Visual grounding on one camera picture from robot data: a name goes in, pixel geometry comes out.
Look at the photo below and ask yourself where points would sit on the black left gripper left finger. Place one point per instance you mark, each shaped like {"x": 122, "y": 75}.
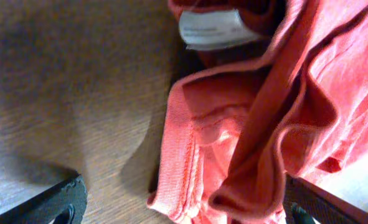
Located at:
{"x": 64, "y": 203}

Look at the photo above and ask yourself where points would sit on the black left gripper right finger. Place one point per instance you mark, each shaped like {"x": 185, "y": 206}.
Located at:
{"x": 307, "y": 203}

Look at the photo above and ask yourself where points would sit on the orange FRAM t-shirt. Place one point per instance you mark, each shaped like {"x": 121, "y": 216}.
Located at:
{"x": 286, "y": 93}

